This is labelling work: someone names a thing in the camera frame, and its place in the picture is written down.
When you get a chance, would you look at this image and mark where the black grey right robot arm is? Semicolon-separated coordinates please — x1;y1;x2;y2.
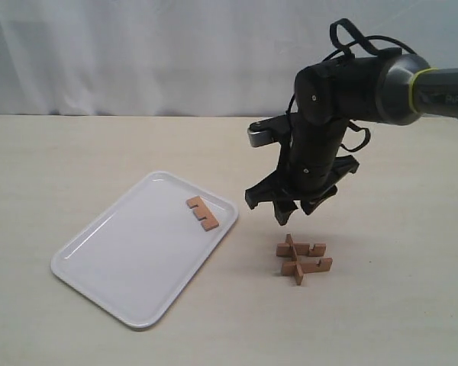
245;54;458;225

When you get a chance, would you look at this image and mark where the white curtain backdrop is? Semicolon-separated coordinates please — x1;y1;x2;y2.
0;1;458;116

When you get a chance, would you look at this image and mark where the wooden notched piece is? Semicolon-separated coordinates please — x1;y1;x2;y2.
276;243;327;257
280;258;333;276
281;234;310;286
186;196;219;232

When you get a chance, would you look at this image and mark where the white plastic tray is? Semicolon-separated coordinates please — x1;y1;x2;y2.
50;171;238;329

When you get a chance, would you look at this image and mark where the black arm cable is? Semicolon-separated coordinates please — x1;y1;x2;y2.
282;19;458;153

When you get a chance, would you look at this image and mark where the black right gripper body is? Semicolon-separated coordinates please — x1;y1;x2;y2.
245;155;360;209

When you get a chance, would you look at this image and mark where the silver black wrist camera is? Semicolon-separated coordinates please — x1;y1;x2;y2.
247;115;291;148

